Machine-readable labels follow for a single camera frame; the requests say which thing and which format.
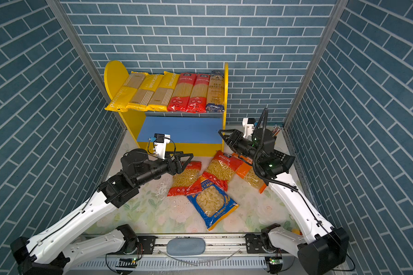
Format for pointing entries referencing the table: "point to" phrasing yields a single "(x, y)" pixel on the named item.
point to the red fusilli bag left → (186, 181)
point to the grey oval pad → (186, 246)
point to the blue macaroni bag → (213, 203)
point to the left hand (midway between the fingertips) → (188, 155)
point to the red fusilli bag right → (221, 168)
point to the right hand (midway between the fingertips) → (217, 132)
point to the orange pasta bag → (246, 172)
